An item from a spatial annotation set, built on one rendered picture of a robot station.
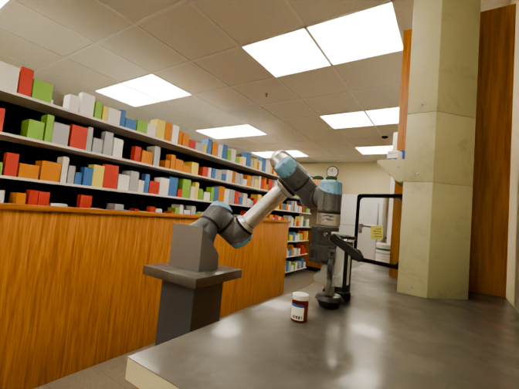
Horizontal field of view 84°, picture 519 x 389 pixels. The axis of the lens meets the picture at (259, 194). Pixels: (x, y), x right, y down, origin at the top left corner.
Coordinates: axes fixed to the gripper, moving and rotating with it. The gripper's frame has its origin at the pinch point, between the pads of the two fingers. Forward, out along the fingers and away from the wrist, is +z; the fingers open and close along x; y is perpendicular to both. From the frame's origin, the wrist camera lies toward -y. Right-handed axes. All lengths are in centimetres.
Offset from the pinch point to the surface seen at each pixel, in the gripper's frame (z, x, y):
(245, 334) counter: 5.3, 33.6, 16.1
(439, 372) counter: 5.4, 30.8, -23.2
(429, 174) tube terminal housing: -45, -36, -35
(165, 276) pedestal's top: 8, -9, 67
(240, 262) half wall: 40, -241, 120
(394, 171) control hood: -46, -40, -22
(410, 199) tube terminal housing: -34, -38, -28
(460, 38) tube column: -106, -41, -45
